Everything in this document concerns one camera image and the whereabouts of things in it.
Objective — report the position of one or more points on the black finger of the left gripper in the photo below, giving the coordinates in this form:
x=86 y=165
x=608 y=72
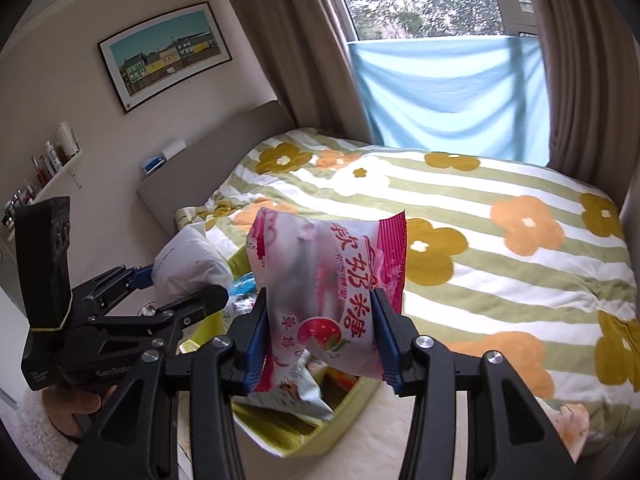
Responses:
x=187 y=311
x=112 y=286

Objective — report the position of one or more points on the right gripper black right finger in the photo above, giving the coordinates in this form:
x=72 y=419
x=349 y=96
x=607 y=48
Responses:
x=509 y=436

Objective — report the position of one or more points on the blue pack on headboard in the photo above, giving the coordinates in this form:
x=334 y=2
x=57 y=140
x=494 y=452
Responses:
x=152 y=164

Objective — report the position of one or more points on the white wall shelf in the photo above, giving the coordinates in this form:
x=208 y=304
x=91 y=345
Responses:
x=47 y=178

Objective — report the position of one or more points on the person left hand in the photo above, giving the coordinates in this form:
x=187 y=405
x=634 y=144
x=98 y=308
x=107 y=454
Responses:
x=63 y=404

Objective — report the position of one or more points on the light blue window cloth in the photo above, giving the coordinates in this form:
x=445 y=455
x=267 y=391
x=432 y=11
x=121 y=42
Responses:
x=472 y=95

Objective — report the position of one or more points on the yellow-green cardboard box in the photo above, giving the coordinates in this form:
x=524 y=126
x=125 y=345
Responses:
x=286 y=435

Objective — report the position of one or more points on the brown left curtain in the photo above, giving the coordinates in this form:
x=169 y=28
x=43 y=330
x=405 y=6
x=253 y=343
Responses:
x=304 y=55

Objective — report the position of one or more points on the blue illustrated snack bag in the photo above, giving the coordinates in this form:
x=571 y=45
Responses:
x=243 y=286

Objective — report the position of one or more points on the white plastic snack bag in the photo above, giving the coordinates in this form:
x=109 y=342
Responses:
x=187 y=264

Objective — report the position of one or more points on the brown curtain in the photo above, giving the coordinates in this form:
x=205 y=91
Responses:
x=304 y=55
x=593 y=82

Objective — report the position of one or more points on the grey printed snack bag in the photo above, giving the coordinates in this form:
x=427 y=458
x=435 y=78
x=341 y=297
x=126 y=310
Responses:
x=297 y=394

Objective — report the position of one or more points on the framed houses picture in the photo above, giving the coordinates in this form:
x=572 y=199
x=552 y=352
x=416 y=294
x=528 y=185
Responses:
x=152 y=56

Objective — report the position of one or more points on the brown right curtain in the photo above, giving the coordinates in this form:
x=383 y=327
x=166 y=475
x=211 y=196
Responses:
x=593 y=82

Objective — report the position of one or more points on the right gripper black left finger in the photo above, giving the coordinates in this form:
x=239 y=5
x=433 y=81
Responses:
x=136 y=435

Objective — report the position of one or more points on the floral striped quilt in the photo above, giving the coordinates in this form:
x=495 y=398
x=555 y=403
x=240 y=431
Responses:
x=501 y=255

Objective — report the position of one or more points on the white bottle on shelf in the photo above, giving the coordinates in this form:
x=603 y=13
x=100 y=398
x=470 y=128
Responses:
x=66 y=138

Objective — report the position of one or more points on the pink strawberry candy bag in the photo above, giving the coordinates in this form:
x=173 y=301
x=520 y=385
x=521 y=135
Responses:
x=318 y=276

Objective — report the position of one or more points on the white tissue roll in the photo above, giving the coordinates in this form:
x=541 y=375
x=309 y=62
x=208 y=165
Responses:
x=172 y=149

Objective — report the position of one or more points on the grey bed headboard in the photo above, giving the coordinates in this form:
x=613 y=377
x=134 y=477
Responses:
x=189 y=178

